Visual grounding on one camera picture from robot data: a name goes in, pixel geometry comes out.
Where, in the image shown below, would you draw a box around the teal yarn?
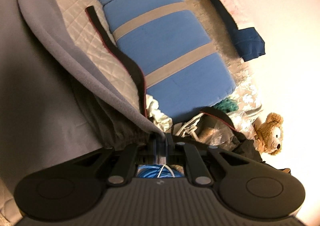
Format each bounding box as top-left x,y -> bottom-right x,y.
214,98 -> 240,112

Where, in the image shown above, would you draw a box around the grey quilted bedspread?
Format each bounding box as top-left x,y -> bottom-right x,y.
47,0 -> 140,111

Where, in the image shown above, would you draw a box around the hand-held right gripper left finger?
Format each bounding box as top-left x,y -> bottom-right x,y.
70,133 -> 163,187

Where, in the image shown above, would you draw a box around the blue cable bundle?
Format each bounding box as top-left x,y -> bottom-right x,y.
136,163 -> 184,179

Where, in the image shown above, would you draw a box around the brown teddy bear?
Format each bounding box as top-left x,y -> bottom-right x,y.
252,113 -> 284,157

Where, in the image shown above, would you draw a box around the pale pink cloth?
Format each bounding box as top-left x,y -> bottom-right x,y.
197,0 -> 248,28

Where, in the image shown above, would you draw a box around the beige fuzzy blanket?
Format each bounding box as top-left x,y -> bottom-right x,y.
180,0 -> 253,81

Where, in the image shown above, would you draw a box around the white cable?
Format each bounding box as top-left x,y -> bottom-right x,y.
157,164 -> 175,178

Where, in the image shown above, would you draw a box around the clear plastic bag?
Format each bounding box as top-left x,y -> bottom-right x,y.
174,113 -> 237,146

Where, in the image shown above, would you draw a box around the navy blue cloth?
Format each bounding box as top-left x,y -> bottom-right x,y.
210,0 -> 266,62

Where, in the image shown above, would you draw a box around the black strap with red edge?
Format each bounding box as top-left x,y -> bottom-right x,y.
85,6 -> 148,119

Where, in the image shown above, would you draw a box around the floral lace cloth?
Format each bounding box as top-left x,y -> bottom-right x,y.
225,66 -> 263,119

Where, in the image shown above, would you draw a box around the grey-blue sweatpants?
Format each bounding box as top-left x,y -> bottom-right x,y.
0,0 -> 167,206

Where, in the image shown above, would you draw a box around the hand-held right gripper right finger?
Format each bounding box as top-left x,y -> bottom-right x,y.
161,133 -> 251,187

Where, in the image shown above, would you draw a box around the white crumpled cloth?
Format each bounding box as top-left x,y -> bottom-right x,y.
146,94 -> 173,132

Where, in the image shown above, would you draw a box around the black bag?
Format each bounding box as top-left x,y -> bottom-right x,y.
200,107 -> 265,164

